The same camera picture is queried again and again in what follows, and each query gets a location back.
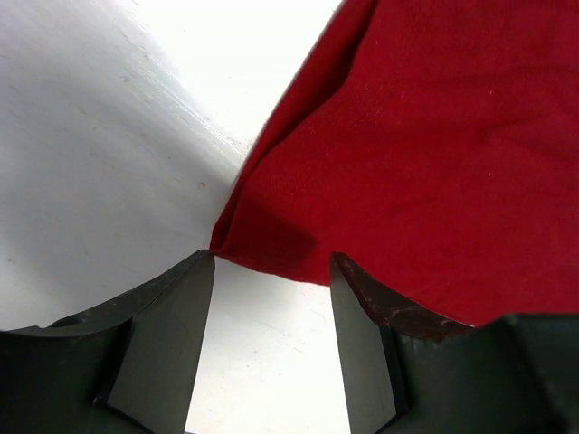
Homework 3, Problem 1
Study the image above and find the red t-shirt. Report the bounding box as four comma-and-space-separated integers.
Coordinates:
210, 1, 578, 326

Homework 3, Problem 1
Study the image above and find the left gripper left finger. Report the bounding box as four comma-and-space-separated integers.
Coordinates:
1, 250, 215, 433

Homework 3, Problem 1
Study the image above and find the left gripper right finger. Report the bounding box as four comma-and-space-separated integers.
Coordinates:
330, 253, 578, 433

